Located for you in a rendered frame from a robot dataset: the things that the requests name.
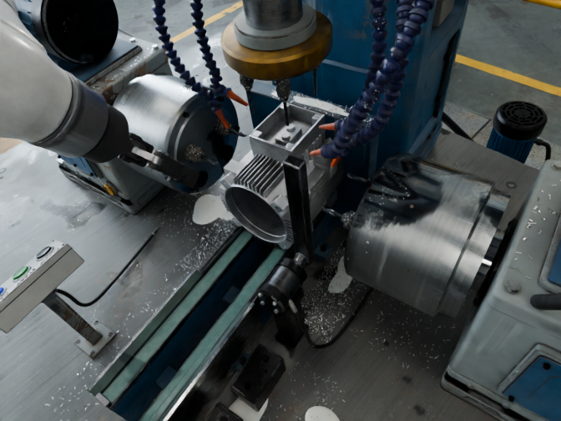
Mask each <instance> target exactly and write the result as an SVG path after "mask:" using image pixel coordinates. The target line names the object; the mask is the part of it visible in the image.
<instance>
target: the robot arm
mask: <svg viewBox="0 0 561 421"><path fill-rule="evenodd" d="M0 138H9V139H20V140H22V141H26V142H27V143H29V144H31V145H34V146H37V147H41V148H44V149H46V150H49V151H52V152H54V153H56V154H59V155H62V156H64V157H69V158H75V157H79V156H80V157H82V158H85V159H86V160H90V161H93V162H94V163H105V162H108V161H111V160H112V159H114V158H115V157H118V158H119V159H121V160H122V161H125V162H128V163H134V164H136V165H139V166H141V167H145V166H147V167H150V169H152V170H156V171H158V172H162V175H164V176H166V178H165V179H166V180H168V181H170V182H172V180H175V181H177V182H179V183H181V184H183V185H186V186H188V187H190V188H192V189H193V188H194V187H195V183H196V181H197V180H198V178H199V176H200V173H199V172H197V171H195V170H193V169H191V168H190V167H188V166H186V165H184V164H182V163H180V162H179V161H177V160H174V159H171V158H170V155H169V154H168V153H165V152H164V153H163V152H162V151H161V150H154V147H153V145H150V144H149V143H147V142H145V141H143V140H142V138H141V137H139V136H138V135H137V134H135V133H132V132H129V124H128V120H127V119H126V117H125V116H124V114H123V113H122V112H121V111H119V110H117V109H116V108H114V107H113V106H111V105H109V104H107V103H106V100H105V98H104V97H103V95H102V94H101V93H98V92H96V91H95V90H93V89H91V87H90V86H88V85H87V84H86V83H84V82H82V81H81V80H79V79H77V78H75V77H74V76H73V75H72V74H71V73H69V72H68V71H66V70H63V69H61V68H60V67H59V66H58V65H57V64H56V63H55V62H53V60H52V59H51V58H50V57H49V56H48V55H47V51H46V49H45V47H44V46H43V45H42V44H41V43H40V42H39V41H38V40H37V39H36V38H35V37H34V36H33V35H32V34H31V33H30V32H29V31H28V30H27V29H26V28H25V26H24V25H23V23H22V22H21V20H20V19H19V17H18V10H17V7H16V4H15V2H14V0H0Z"/></svg>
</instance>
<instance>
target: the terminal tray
mask: <svg viewBox="0 0 561 421"><path fill-rule="evenodd" d="M287 113H288V120H289V126H286V118H285V111H284V107H283V102H282V103H281V104H280V105H279V106H278V107H277V108H276V109H275V110H274V111H273V112H272V113H271V114H270V115H269V116H268V117H267V118H266V119H265V120H264V121H263V122H262V123H261V124H260V125H259V126H258V127H257V128H255V129H254V130H253V131H252V132H251V133H250V134H249V139H250V146H251V150H252V152H253V156H254V157H255V156H256V155H257V154H258V155H262V156H263V155H265V157H266V156H267V155H268V156H269V159H270V158H271V157H272V159H273V160H274V159H276V163H277V162H278V161H280V165H282V162H283V161H284V160H285V159H286V157H287V156H288V155H293V156H295V157H297V158H300V159H302V160H305V161H306V163H307V164H309V160H312V156H311V155H310V152H311V151H313V150H318V149H320V148H321V146H322V143H324V142H325V140H326V136H325V131H326V130H325V129H320V128H319V126H320V125H323V124H326V121H325V115H324V114H320V113H317V112H315V111H311V110H309V109H304V108H302V107H299V106H296V105H294V104H288V103H287ZM315 115H319V117H318V118H315ZM255 132H259V134H258V135H256V134H255ZM287 145H292V146H291V147H287Z"/></svg>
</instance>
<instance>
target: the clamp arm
mask: <svg viewBox="0 0 561 421"><path fill-rule="evenodd" d="M282 164H283V170H284V176H285V182H286V193H287V199H288V205H289V211H290V217H291V228H292V234H293V240H294V246H295V252H296V253H295V255H296V256H295V257H297V258H300V257H301V255H302V258H301V260H302V261H305V262H304V264H306V265H308V266H309V265H310V264H311V263H312V262H313V261H314V251H313V240H312V229H311V211H310V201H309V190H308V179H307V168H306V161H305V160H302V159H300V158H297V157H295V156H293V155H288V156H287V157H286V159H285V160H284V161H283V162H282ZM298 254H299V255H298ZM295 257H294V258H295ZM305 259H306V260H305Z"/></svg>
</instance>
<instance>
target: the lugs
mask: <svg viewBox="0 0 561 421"><path fill-rule="evenodd" d="M332 143H333V140H332V139H331V138H328V139H326V140H325V142H324V143H322V145H324V144H329V145H331V144H332ZM234 177H235V176H234V175H233V174H232V173H231V172H230V173H228V174H227V175H225V176H224V177H223V178H222V179H221V180H220V183H221V184H222V185H223V186H224V187H225V188H226V189H227V188H228V187H230V186H231V185H232V184H233V183H234V181H233V178H234ZM270 205H271V206H272V207H273V208H274V209H275V210H276V212H278V213H279V212H282V211H284V209H285V208H286V207H287V206H288V201H287V200H286V199H285V198H284V196H283V195H278V196H276V197H275V198H274V199H273V200H272V202H271V203H270ZM232 221H233V222H234V223H235V224H236V225H237V226H238V227H240V226H242V225H241V224H240V223H239V222H238V221H237V220H236V219H235V218H234V217H233V218H232ZM278 245H279V246H280V247H281V248H282V249H283V250H285V249H289V248H290V247H291V246H292V245H293V243H291V242H289V241H283V242H281V243H278Z"/></svg>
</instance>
